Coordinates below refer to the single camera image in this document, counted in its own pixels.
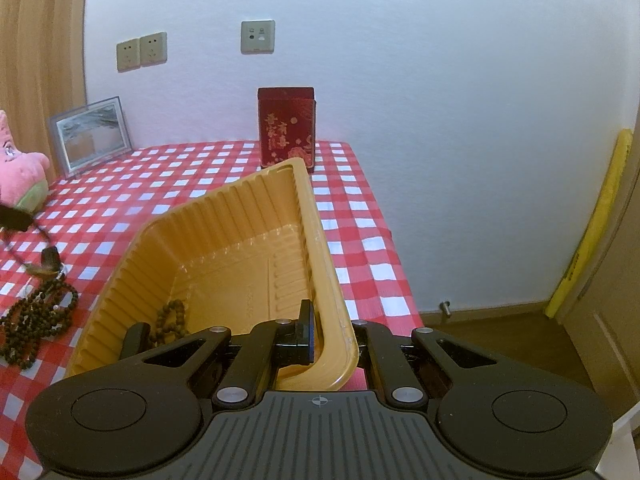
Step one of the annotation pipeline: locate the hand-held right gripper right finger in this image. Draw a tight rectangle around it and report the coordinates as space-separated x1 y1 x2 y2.
351 319 522 406

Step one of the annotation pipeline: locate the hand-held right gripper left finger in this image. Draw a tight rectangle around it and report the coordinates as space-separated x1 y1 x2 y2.
117 300 319 408

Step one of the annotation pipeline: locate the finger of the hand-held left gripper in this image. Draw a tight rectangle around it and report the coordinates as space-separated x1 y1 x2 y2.
0 204 34 232

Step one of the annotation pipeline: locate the dark pendant cord necklace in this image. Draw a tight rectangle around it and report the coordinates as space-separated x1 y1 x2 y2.
0 225 66 281

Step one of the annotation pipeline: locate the pile of bead bracelets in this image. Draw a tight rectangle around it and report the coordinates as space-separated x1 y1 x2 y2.
0 277 80 371

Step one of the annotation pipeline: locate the yellow plastic tray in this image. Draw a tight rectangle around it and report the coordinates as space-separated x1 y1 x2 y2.
66 157 360 393

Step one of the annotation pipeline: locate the brown bead bracelet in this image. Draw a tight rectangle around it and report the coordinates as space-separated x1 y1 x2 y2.
148 299 190 347

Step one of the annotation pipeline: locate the pink starfish plush toy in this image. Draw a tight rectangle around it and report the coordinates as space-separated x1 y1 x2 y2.
0 110 51 211

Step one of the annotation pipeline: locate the red checkered tablecloth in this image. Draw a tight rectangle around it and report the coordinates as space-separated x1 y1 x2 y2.
0 140 426 480

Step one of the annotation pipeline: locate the dark red printed box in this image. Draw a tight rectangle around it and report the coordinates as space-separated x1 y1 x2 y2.
257 86 317 173

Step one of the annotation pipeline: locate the yellow cardboard box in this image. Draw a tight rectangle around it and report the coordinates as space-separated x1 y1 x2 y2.
560 130 640 431

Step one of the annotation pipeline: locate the yellow foam strip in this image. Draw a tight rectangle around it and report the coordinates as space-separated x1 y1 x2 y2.
545 129 635 319

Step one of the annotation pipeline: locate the glass picture frame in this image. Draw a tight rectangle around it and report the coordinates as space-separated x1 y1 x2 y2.
48 96 132 178

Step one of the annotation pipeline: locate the wooden wall panel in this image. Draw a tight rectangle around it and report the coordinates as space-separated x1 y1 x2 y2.
0 0 91 181

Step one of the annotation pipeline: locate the beige wall socket with round ports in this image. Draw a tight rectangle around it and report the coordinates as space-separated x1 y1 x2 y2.
240 20 276 54

